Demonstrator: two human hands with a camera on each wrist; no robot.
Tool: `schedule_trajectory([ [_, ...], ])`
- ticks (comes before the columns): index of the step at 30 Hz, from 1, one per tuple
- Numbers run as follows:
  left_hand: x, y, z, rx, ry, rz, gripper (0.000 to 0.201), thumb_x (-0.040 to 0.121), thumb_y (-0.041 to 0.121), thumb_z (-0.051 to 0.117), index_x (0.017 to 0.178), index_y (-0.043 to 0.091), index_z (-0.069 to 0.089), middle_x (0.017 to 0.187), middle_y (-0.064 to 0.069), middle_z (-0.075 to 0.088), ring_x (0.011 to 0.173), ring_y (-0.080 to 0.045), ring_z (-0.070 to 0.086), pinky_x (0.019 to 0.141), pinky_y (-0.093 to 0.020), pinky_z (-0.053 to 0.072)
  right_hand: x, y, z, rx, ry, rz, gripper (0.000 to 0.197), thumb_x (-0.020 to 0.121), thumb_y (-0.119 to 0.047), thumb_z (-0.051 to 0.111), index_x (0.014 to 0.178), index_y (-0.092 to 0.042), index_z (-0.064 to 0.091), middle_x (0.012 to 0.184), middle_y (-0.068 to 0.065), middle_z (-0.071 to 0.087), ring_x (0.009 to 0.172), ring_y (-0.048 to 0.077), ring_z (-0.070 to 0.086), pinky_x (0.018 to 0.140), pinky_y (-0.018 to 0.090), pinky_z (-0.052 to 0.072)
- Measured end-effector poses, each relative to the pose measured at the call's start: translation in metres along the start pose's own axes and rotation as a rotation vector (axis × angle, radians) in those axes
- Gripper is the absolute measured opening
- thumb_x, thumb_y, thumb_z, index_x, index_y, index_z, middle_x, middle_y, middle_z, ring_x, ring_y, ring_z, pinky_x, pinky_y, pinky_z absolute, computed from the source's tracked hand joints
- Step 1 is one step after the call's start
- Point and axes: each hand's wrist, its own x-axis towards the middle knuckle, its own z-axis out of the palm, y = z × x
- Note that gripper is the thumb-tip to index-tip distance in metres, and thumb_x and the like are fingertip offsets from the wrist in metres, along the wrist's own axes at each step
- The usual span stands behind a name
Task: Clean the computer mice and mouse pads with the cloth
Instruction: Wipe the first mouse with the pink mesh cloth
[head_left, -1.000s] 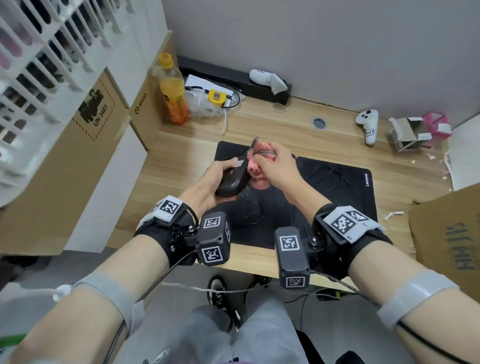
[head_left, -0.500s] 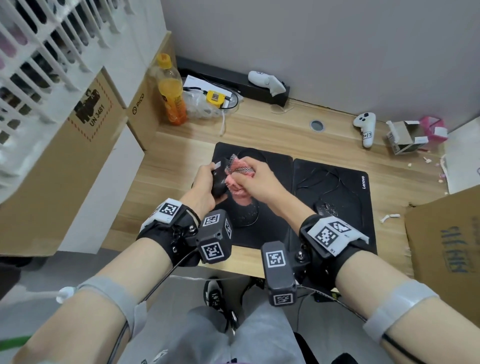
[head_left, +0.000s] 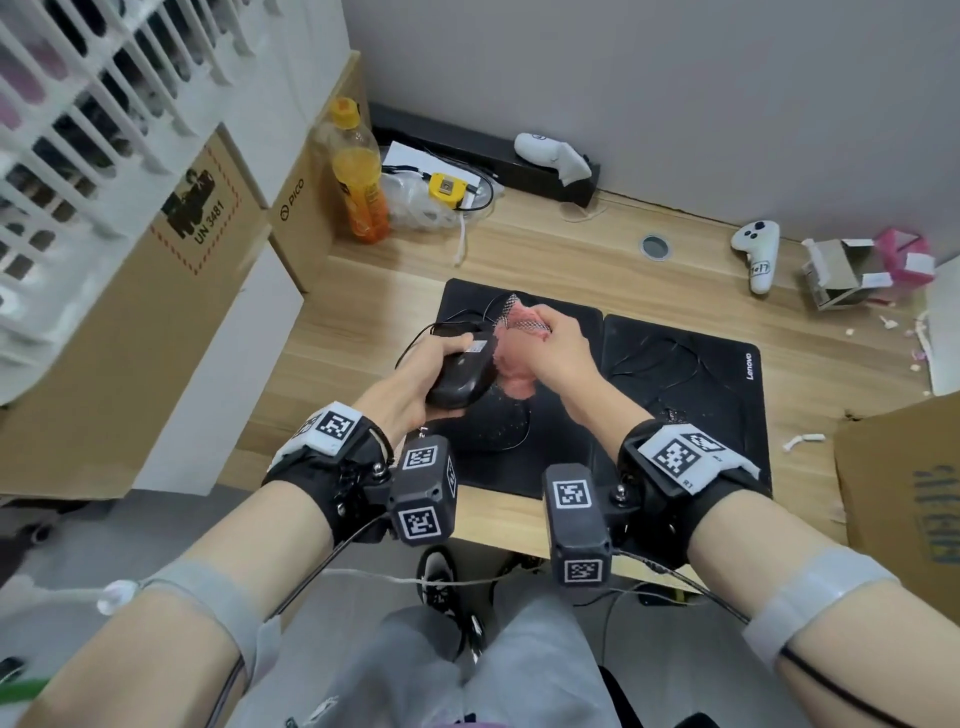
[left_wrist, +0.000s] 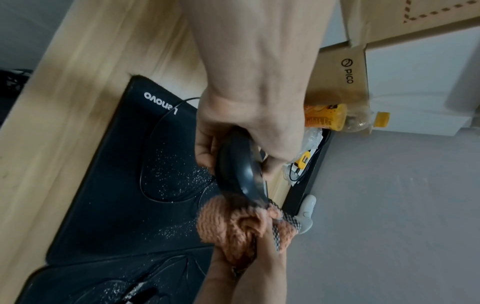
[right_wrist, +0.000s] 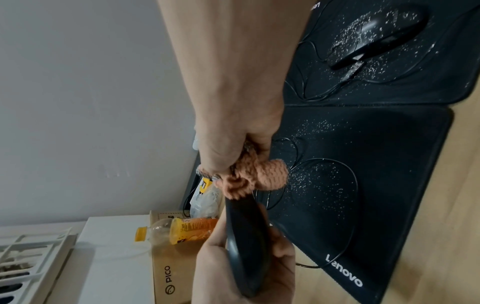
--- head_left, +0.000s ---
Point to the person's left hand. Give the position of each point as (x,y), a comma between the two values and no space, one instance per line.
(412,390)

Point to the black mouse pad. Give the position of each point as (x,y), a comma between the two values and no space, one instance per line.
(720,390)
(465,300)

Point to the cardboard box with round logo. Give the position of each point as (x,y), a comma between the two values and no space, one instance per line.
(300,240)

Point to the white paper sheet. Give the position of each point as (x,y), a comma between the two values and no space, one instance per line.
(405,156)

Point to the small white twist tie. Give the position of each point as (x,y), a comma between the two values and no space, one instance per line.
(804,439)

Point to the white controller with label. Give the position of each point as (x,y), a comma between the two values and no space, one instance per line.
(754,238)

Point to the white paper bag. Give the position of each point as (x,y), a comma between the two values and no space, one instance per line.
(945,330)

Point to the orange juice bottle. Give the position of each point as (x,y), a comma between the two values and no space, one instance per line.
(360,180)

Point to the person's right hand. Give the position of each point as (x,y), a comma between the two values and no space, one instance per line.
(570,367)

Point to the person's right forearm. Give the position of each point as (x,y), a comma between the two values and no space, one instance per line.
(750,547)

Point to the cardboard box with dark writing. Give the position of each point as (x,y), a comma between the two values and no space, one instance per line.
(907,510)

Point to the clear plastic bag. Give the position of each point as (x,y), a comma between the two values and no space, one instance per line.
(409,206)

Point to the person's left forearm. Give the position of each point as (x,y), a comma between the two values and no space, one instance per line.
(247,555)

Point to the pink box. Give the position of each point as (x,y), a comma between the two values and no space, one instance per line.
(900,251)

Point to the long black bar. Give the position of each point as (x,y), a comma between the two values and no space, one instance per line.
(465,142)

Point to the pink cleaning cloth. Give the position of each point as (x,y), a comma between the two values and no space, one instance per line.
(514,375)

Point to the scattered white crumbs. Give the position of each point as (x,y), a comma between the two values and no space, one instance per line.
(887,322)

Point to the black white sneaker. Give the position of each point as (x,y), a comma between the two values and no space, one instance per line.
(439,581)

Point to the large cardboard box red-dotted label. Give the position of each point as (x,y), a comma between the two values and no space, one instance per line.
(97,390)

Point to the green strip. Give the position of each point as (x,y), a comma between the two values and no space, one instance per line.
(19,690)

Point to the small open cardboard box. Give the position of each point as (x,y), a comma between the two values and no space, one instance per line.
(829,270)

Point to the white slatted crate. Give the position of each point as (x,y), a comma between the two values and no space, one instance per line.
(45,330)

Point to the black wrist camera with markers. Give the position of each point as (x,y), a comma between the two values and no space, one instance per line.
(424,495)
(574,540)

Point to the white board panel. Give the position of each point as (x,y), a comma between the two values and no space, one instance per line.
(225,390)

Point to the yellow tape measure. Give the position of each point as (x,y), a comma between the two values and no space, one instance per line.
(445,189)

